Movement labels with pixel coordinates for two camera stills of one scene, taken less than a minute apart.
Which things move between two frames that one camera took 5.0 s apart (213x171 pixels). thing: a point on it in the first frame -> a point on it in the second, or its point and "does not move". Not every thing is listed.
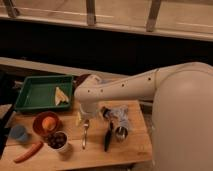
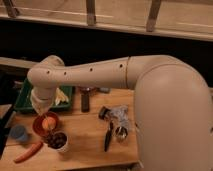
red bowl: [46, 123] does not move
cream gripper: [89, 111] -> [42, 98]
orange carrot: [35, 147] does not move
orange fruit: [49, 123] does not move
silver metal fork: [86, 125] -> [48, 123]
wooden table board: [116, 134] does not move
